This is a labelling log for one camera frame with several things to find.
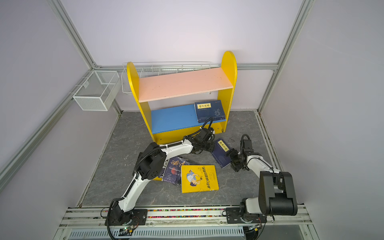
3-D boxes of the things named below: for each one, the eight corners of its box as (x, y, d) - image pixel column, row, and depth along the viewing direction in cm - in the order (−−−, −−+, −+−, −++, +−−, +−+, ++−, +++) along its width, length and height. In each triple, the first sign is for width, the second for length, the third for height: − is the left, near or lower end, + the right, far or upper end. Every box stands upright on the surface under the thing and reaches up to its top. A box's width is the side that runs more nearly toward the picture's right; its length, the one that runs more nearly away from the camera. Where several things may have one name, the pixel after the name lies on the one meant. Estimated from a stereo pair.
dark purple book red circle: (161, 182, 86) (158, 178, 80) (171, 160, 95) (169, 154, 89) (180, 188, 84) (179, 184, 78) (188, 165, 93) (188, 159, 87)
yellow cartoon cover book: (180, 193, 83) (179, 190, 78) (182, 168, 92) (181, 164, 87) (217, 193, 83) (218, 190, 78) (215, 168, 92) (216, 164, 87)
